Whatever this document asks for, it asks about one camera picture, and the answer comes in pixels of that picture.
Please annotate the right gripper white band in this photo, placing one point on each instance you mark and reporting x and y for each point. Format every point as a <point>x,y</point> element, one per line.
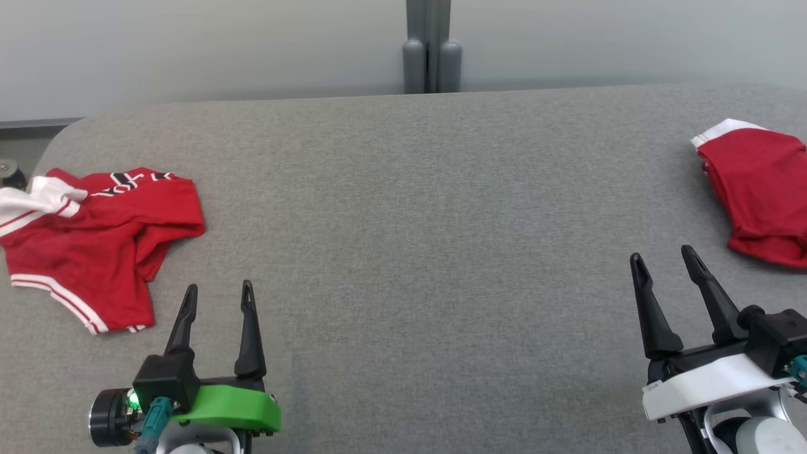
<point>706,384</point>

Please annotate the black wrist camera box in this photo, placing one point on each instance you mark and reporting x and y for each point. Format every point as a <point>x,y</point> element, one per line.
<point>164,378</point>
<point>778,334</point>

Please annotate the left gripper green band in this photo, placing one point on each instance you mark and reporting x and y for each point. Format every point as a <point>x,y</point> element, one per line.
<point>233,407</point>

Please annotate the grey round caster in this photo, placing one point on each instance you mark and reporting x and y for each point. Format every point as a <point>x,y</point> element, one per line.
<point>7,169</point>

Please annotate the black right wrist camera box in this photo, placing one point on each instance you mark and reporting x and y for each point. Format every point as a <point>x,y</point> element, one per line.
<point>778,334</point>

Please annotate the dark grey wall baseboard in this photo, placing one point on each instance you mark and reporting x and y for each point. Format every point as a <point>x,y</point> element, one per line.
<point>38,123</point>

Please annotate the red basketball jersey black print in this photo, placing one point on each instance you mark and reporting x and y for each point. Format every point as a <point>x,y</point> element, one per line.
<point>101,246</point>

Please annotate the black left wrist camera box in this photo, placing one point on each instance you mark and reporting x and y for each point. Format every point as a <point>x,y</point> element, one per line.
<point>164,378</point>

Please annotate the grey partition post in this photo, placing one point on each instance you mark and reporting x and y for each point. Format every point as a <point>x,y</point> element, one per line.
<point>432,57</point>

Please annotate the red shorts white trim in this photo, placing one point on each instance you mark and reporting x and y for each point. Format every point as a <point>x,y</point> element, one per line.
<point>763,189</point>

